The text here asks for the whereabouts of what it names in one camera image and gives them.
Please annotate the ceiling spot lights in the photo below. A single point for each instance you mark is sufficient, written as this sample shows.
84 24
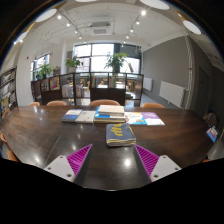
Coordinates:
143 12

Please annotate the purple white booklet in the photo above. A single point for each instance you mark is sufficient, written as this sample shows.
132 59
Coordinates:
152 118

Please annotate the white cover book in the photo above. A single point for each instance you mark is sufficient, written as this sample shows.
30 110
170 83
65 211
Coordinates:
86 117

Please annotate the grey towel with yellow letters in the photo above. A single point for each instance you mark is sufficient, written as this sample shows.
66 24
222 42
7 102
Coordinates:
120 134

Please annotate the thick white book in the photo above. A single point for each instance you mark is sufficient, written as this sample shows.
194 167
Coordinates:
111 110

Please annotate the small white wall radiator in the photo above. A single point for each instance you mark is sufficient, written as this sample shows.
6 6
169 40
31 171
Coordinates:
147 84

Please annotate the large green potted plant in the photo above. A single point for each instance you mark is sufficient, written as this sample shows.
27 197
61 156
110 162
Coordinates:
116 60

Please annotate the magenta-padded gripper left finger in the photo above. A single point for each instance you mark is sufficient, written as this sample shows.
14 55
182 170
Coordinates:
60 166

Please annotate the orange chairs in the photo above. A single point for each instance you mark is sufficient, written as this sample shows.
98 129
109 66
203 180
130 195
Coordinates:
104 102

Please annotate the colourful white booklet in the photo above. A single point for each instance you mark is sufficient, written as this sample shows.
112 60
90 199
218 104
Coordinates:
135 118

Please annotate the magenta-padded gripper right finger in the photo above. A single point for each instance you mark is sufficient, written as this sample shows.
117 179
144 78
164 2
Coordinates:
164 166

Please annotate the small green potted plant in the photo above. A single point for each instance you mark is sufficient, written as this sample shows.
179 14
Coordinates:
44 71

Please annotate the dark open shelf unit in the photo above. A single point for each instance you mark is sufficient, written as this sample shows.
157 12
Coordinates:
107 94

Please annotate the ceiling air conditioner unit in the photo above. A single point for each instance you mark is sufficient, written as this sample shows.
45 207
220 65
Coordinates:
101 29

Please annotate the large white wall radiator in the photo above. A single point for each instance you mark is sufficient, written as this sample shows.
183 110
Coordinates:
171 94

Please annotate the wall bookshelf unit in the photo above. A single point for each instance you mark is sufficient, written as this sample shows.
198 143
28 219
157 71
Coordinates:
8 90

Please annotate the large blue cover book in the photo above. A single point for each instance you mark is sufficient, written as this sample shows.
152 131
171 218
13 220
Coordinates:
100 117

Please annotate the round white ceiling lamps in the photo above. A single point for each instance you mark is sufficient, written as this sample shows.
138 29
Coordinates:
154 3

